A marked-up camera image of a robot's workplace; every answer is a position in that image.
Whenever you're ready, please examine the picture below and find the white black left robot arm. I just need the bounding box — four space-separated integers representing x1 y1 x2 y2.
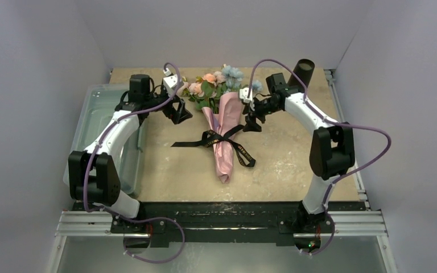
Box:
68 72 192 233

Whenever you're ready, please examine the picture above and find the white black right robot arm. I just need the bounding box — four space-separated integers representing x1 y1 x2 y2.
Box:
238 73 355 231

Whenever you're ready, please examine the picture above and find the aluminium frame rail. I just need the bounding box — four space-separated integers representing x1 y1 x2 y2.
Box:
46 211 398 272

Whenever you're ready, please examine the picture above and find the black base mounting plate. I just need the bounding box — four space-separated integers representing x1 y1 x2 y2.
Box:
71 201 366 250

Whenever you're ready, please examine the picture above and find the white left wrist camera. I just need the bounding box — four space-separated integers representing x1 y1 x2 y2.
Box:
162 68 183 97

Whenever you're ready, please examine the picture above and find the black cylindrical vase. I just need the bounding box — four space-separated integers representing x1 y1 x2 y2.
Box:
287 59 315 93

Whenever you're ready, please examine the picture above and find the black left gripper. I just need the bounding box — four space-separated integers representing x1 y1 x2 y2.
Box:
145 86 192 123

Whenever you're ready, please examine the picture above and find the artificial flower bouquet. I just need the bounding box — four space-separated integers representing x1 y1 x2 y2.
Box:
178 64 244 114

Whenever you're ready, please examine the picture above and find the clear plastic storage box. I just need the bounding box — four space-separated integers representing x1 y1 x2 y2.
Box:
71 84 148 198

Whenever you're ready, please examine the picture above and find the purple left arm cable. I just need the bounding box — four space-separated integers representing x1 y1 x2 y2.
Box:
82 62 186 264

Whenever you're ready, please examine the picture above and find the black ribbon gold lettering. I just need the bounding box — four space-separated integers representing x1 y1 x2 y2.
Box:
171 124 257 168

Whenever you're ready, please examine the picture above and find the pink wrapping paper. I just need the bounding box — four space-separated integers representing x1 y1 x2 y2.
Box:
201 92 243 184

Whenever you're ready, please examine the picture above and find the loose blue flower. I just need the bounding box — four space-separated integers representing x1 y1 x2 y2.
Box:
250 80 263 93

